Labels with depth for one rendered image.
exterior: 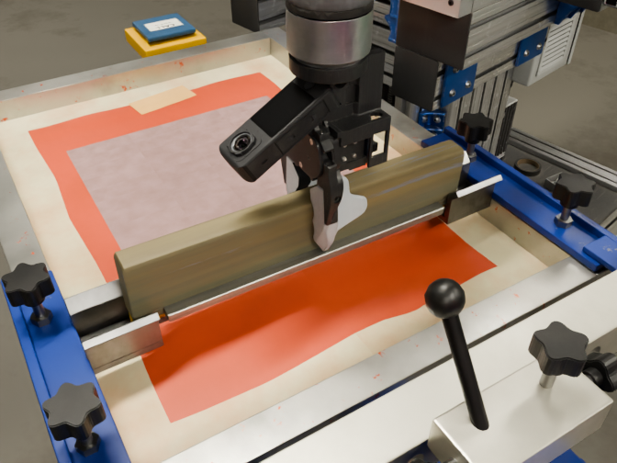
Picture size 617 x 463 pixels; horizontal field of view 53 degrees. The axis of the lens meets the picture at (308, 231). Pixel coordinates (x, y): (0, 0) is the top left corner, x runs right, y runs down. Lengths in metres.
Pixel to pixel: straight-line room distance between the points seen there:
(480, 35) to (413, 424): 0.68
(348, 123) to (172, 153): 0.42
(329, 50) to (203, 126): 0.51
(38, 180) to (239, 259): 0.41
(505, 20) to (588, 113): 2.22
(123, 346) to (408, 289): 0.32
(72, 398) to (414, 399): 0.26
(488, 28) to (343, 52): 0.53
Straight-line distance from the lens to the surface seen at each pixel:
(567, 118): 3.19
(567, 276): 0.74
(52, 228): 0.86
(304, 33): 0.54
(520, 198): 0.81
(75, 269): 0.79
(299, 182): 0.65
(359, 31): 0.54
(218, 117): 1.04
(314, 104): 0.56
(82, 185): 0.92
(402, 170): 0.70
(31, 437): 1.87
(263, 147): 0.56
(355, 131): 0.59
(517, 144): 2.46
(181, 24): 1.36
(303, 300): 0.70
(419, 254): 0.77
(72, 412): 0.52
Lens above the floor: 1.46
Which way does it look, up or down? 40 degrees down
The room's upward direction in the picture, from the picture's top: straight up
